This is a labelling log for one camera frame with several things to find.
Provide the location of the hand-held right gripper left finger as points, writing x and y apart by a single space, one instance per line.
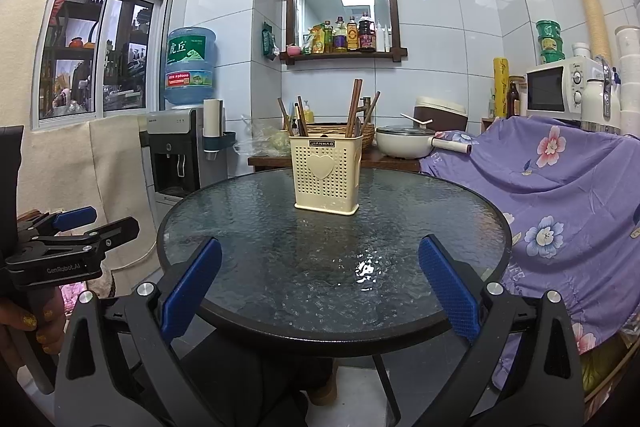
192 287

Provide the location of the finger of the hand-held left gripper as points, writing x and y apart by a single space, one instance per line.
75 217
115 232

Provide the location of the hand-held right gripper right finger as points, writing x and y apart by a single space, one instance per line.
447 287

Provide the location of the cream plastic utensil holder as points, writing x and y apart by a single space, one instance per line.
325 177

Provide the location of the black chopstick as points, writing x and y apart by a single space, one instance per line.
298 127

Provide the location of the brown wooden chopstick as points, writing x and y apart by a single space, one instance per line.
359 97
353 107
302 114
284 117

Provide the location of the person's left hand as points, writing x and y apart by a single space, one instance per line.
30 329

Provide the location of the grey water dispenser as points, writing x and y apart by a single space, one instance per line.
170 157

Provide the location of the person's leg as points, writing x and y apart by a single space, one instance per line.
250 387

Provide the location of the wooden counter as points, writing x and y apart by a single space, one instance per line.
390 163

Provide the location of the teal cup holder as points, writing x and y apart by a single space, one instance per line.
222 144

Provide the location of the beige paper cup sleeve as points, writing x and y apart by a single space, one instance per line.
212 122

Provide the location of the purple floral cloth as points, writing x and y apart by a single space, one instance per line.
575 207

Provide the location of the white pan with glass lid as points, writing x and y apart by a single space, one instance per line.
400 142

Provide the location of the clear plastic bag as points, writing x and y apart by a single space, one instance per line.
267 139

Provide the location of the sliding window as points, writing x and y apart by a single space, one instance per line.
100 52

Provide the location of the small wooden box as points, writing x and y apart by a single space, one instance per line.
487 124

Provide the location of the woven wash basin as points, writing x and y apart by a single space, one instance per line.
368 138

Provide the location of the white rice paddle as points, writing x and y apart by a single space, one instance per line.
417 119

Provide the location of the brown and white rice cooker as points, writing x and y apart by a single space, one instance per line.
445 114

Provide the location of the blue water jug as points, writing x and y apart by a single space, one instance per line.
190 67

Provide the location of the brown glass bottle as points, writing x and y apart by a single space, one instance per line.
513 102

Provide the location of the yellow wrap roll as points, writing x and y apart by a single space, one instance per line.
501 87

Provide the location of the yellow dish soap bottle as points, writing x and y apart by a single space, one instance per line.
310 114

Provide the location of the white microwave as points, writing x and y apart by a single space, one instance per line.
550 89

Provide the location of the green packet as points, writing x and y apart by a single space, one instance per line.
269 41

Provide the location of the pink bowl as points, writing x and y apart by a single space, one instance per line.
293 51

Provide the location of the white squeeze bottle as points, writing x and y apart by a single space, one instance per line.
383 38

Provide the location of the dark soy sauce bottle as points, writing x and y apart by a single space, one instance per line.
366 37

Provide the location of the yellow label bottle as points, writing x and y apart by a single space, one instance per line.
352 37

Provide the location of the purple label bottle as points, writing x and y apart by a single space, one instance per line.
340 38

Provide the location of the white jar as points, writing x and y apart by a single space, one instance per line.
581 50

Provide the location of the yellow pouch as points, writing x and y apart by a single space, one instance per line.
315 41

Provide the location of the cooking oil bottle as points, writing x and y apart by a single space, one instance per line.
328 39

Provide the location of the wooden framed mirror shelf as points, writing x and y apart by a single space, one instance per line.
340 2

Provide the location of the tall beige cup sleeve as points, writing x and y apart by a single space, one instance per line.
590 2

